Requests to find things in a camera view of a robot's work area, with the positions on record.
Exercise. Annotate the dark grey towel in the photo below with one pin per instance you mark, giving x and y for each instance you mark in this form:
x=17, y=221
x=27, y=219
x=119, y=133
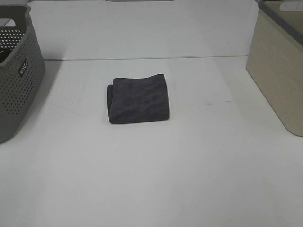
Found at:
x=138, y=100

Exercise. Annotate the grey perforated plastic basket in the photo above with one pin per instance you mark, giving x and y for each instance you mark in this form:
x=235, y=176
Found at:
x=22, y=68

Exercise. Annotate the beige plastic storage bin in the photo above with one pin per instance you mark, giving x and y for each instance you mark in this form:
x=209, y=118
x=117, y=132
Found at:
x=275, y=60

